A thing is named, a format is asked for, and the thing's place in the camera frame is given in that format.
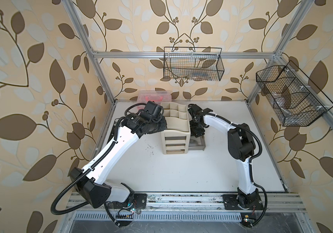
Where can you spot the grey top drawer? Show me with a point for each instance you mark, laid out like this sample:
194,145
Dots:
197,143

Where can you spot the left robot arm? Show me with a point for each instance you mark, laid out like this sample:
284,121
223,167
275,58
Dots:
90,181

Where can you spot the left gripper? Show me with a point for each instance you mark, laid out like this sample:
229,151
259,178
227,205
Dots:
163,125

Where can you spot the pink plastic toolbox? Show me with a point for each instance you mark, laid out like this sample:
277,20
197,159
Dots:
155,96

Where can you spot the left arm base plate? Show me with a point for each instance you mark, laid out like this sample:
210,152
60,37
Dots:
135,201

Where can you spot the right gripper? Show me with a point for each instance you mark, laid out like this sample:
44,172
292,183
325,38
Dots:
196,133

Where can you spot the beige drawer organizer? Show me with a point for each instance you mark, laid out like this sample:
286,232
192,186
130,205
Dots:
176,137

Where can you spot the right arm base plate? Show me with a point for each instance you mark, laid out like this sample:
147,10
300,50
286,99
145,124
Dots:
233,202

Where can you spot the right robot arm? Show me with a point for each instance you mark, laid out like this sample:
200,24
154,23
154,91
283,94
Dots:
243,145

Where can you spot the wire basket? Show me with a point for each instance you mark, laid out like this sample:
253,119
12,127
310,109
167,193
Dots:
295,98
193,63

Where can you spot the back wire basket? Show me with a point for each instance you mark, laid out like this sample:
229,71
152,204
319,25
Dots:
193,63

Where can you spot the right wire basket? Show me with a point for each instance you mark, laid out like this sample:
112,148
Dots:
295,98

